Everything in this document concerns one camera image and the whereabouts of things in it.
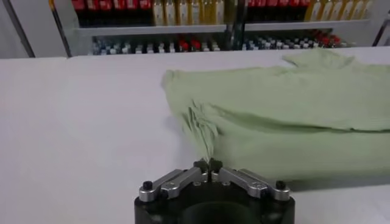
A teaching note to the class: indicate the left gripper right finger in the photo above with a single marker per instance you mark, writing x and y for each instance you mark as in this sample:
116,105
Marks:
243,179

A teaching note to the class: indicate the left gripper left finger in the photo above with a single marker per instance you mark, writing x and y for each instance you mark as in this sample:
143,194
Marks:
179,179

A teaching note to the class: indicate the light green polo shirt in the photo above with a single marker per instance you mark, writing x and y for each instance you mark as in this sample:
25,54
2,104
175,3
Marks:
274,100

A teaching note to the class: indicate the small dark bottle beige label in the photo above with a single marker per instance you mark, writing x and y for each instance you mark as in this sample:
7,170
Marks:
304,44
171,47
295,44
161,48

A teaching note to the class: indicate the small blue label water bottle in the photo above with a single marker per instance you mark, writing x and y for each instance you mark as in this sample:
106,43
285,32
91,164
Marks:
246,46
96,50
105,50
254,45

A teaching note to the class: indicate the small red cap cola bottle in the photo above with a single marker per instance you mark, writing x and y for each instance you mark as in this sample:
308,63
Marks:
196,45
326,41
317,39
184,45

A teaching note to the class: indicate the small green cap tea bottle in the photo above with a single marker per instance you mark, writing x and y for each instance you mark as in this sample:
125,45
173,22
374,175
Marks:
139,49
278,45
286,44
150,48

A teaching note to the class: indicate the glass beverage display cabinet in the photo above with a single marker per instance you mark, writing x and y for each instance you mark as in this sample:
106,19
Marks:
152,30
304,25

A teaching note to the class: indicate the glass cabinet door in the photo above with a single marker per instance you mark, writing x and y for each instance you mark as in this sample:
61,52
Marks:
45,30

